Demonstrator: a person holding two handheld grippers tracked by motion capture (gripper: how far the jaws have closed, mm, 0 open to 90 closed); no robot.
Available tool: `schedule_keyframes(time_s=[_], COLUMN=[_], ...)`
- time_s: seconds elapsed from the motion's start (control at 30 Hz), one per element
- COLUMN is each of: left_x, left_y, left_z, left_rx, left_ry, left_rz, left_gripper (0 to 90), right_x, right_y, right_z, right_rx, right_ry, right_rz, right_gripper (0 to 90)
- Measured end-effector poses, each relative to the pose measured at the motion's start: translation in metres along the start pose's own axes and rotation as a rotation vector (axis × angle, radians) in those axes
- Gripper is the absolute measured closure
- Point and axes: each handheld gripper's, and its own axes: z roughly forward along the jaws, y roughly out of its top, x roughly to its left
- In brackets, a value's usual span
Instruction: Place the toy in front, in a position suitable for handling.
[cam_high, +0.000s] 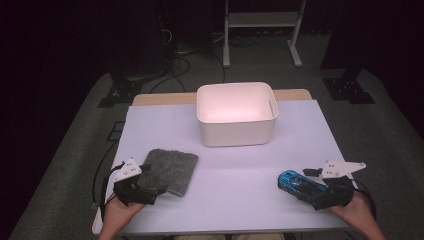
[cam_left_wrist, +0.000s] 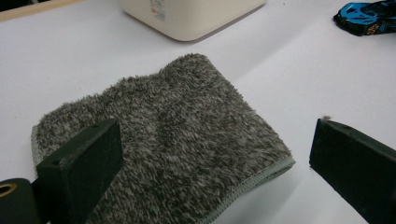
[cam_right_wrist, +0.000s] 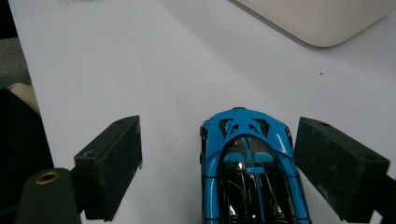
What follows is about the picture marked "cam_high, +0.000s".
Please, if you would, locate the thin black floor cable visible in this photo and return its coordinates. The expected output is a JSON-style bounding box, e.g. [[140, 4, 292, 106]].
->
[[91, 139, 118, 204]]

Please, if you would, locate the white plastic bin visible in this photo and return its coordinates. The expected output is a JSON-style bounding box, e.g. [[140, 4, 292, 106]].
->
[[195, 81, 280, 148]]

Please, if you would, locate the person's right hand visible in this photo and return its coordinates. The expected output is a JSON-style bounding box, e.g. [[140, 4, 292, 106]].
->
[[328, 193, 376, 231]]

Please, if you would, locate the person's left hand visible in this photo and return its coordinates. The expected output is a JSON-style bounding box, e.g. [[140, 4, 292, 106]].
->
[[103, 194, 146, 231]]

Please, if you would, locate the blue toy car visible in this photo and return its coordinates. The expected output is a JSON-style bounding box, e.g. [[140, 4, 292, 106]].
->
[[277, 169, 329, 201]]

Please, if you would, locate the grey fluffy cloth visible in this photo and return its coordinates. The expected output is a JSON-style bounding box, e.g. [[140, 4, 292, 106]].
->
[[138, 148, 199, 198]]

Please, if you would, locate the white metal stand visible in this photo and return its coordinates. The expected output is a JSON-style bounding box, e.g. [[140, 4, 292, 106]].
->
[[222, 0, 307, 69]]

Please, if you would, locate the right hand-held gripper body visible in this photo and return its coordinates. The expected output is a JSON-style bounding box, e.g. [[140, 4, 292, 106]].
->
[[311, 160, 367, 211]]

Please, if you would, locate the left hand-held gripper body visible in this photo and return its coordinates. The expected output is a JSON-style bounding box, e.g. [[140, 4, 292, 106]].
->
[[113, 158, 158, 206]]

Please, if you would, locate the black stand base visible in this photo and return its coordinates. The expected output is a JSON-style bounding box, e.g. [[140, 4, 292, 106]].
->
[[97, 76, 144, 108], [322, 77, 376, 105]]

